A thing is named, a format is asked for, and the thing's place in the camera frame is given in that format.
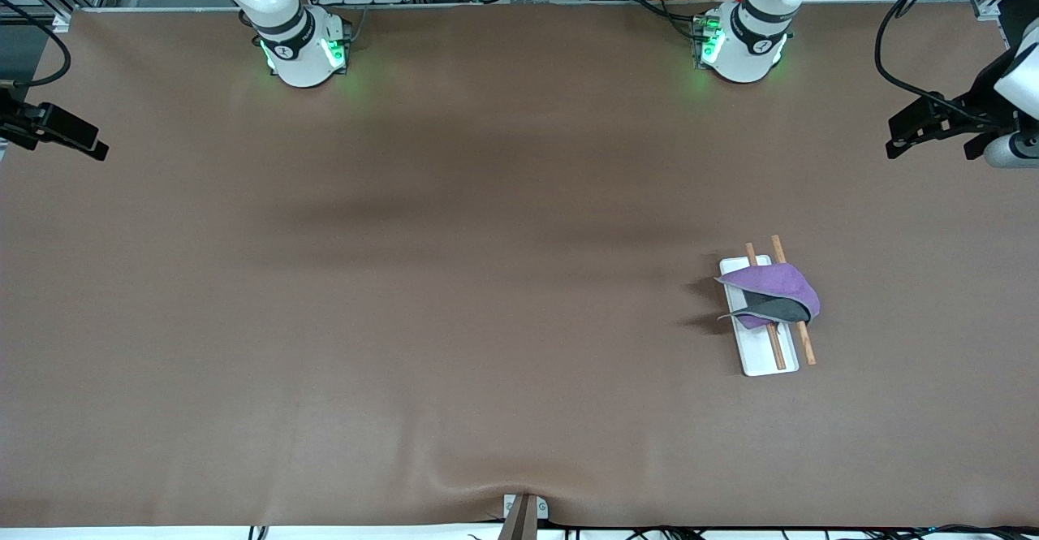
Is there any white bracket with brown post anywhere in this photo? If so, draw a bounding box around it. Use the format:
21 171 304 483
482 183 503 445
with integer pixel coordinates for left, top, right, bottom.
497 494 550 540

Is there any purple microfibre towel grey edge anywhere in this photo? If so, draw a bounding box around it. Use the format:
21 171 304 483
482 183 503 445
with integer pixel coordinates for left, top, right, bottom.
714 262 821 331

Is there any brown table cover mat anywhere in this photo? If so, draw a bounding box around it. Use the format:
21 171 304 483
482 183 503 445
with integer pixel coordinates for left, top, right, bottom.
0 0 1039 529

